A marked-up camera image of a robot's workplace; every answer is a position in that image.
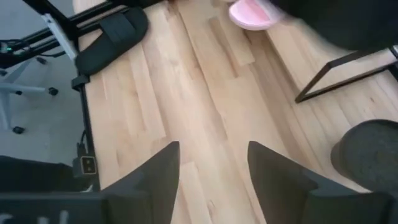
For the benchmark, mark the pink rubber slide sandal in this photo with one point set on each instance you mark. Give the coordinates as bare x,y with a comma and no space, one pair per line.
252,14

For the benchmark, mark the silver frame bracket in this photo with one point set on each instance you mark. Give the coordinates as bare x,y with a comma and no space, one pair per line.
59,35

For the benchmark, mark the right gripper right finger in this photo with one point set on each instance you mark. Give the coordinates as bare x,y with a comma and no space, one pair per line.
280,193

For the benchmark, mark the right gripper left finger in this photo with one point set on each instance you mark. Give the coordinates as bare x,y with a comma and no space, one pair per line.
152,193

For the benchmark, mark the white chair base with casters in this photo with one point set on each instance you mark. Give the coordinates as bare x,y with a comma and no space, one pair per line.
25,88

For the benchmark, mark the black metal table frame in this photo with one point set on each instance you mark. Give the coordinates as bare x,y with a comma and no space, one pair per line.
88,124

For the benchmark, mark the green plant in black pot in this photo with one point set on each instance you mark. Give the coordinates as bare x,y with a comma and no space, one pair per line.
370,155

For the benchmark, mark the black rubber slide sandal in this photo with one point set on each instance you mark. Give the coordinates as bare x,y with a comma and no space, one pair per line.
342,21
112,40

